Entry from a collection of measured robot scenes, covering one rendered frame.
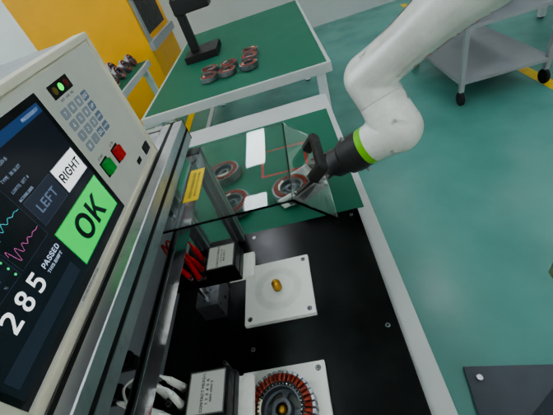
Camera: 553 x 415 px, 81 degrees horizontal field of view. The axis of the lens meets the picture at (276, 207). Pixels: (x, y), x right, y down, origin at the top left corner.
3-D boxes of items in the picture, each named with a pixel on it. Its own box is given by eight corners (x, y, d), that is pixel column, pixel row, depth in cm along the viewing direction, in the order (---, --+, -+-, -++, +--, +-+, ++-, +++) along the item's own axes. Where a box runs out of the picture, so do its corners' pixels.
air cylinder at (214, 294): (230, 286, 76) (220, 273, 72) (227, 316, 70) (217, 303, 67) (209, 291, 76) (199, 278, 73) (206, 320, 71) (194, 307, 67)
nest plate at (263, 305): (308, 257, 76) (307, 254, 75) (317, 314, 64) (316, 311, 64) (248, 270, 78) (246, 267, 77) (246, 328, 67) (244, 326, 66)
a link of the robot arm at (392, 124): (426, 142, 64) (438, 132, 72) (396, 87, 64) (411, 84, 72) (367, 172, 74) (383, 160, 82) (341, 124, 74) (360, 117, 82)
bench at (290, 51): (313, 76, 354) (296, -1, 306) (350, 174, 215) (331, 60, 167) (219, 104, 371) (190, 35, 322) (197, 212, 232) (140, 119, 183)
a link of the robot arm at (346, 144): (354, 120, 79) (348, 142, 73) (382, 152, 83) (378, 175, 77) (335, 132, 83) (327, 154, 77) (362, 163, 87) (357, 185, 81)
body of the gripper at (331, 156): (352, 178, 80) (324, 192, 87) (357, 157, 86) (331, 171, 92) (333, 157, 78) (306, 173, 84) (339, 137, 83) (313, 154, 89)
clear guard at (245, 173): (316, 140, 67) (309, 114, 64) (337, 218, 49) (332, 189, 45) (173, 179, 72) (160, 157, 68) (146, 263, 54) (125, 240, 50)
